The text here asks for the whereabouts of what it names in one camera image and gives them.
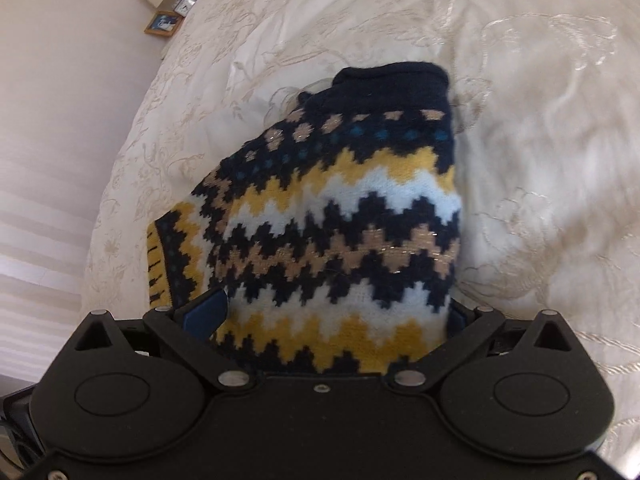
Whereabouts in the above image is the navy yellow patterned knit sweater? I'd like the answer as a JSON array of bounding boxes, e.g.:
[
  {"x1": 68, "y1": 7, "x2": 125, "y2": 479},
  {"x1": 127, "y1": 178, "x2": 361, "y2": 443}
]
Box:
[{"x1": 148, "y1": 62, "x2": 462, "y2": 374}]

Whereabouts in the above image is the wooden picture frame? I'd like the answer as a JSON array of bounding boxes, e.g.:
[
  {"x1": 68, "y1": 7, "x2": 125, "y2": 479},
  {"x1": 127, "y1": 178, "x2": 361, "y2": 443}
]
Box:
[{"x1": 144, "y1": 10, "x2": 184, "y2": 38}]

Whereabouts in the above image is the cream embroidered bedspread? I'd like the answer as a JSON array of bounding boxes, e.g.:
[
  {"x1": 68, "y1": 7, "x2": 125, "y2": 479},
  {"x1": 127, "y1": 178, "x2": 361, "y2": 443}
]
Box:
[{"x1": 82, "y1": 0, "x2": 639, "y2": 477}]

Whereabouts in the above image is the small white alarm clock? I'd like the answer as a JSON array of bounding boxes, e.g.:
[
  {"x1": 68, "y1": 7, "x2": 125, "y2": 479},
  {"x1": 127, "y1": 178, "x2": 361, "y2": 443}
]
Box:
[{"x1": 174, "y1": 0, "x2": 198, "y2": 16}]

